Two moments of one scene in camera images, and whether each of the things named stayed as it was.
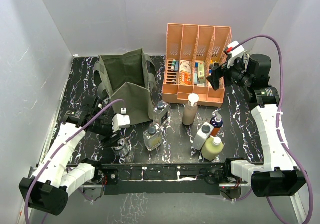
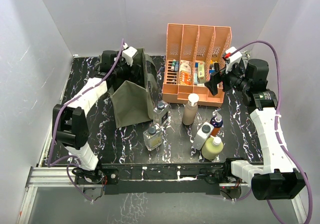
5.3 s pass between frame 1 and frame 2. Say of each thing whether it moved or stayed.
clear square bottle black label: stayed
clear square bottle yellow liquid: stayed
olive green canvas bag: stayed
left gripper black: moved
